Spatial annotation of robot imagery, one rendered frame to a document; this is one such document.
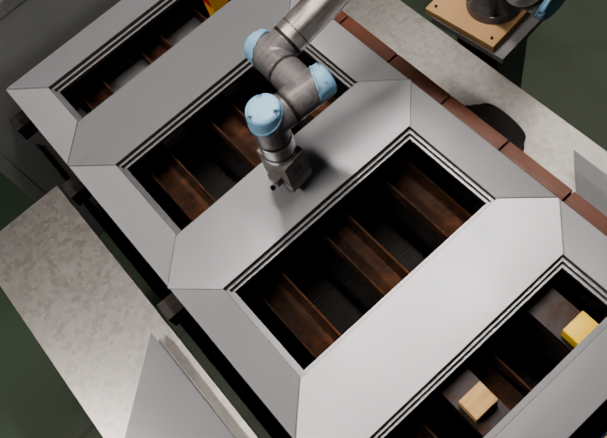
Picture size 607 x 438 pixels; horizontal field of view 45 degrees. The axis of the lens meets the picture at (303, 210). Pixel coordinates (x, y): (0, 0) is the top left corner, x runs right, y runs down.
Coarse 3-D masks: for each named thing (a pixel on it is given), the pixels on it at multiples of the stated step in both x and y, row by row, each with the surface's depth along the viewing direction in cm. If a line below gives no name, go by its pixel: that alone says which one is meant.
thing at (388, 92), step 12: (360, 84) 176; (372, 84) 175; (384, 84) 174; (396, 84) 174; (384, 96) 173; (396, 96) 172; (408, 96) 172; (396, 108) 171; (408, 108) 170; (408, 120) 169
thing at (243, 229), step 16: (208, 208) 169; (224, 208) 168; (240, 208) 167; (224, 224) 166; (240, 224) 166; (256, 224) 165; (240, 240) 164; (256, 240) 163; (272, 240) 162; (256, 256) 162
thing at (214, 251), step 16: (192, 224) 168; (208, 224) 167; (192, 240) 166; (208, 240) 165; (224, 240) 165; (208, 256) 164; (224, 256) 163; (240, 256) 162; (224, 272) 161; (240, 272) 161
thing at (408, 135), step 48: (144, 144) 181; (144, 192) 175; (336, 192) 166; (480, 192) 160; (288, 240) 164; (240, 288) 162; (528, 288) 148; (480, 336) 146; (432, 384) 144; (384, 432) 143
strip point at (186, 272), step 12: (180, 240) 167; (180, 252) 166; (180, 264) 164; (192, 264) 164; (180, 276) 163; (192, 276) 162; (204, 276) 162; (168, 288) 162; (180, 288) 162; (192, 288) 161; (204, 288) 161; (216, 288) 160
